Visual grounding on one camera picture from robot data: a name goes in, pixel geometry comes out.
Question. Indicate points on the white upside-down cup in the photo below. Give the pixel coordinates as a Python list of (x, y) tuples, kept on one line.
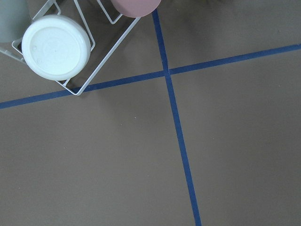
[(56, 48)]

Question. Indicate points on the grey-blue upside-down cup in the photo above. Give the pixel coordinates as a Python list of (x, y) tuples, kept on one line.
[(14, 19)]

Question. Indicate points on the pink upside-down cup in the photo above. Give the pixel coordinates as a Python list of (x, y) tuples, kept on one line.
[(135, 8)]

